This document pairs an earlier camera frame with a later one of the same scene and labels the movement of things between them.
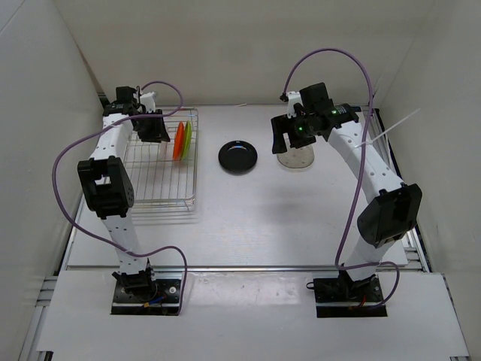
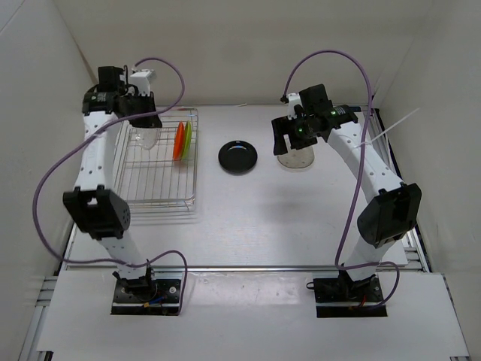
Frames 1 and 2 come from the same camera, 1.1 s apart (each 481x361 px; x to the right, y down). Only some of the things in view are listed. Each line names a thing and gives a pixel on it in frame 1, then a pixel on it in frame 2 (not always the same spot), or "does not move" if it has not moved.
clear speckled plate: (296, 158) does not move
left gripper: (158, 133) -> (148, 121)
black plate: (237, 157) does not move
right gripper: (282, 125) does not move
